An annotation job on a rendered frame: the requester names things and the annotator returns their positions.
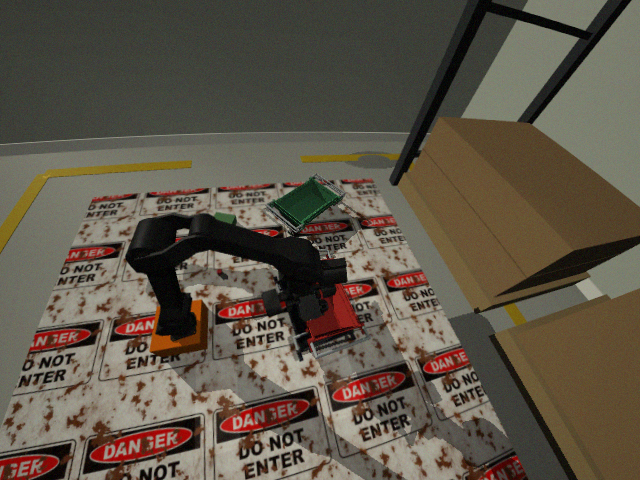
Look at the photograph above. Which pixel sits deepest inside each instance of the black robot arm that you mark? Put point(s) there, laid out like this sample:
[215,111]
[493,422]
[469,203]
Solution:
[154,252]

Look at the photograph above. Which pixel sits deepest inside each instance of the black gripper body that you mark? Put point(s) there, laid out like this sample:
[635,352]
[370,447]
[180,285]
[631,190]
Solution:
[272,301]

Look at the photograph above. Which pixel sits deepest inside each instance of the green rectangular block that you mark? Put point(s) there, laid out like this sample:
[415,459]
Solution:
[229,218]

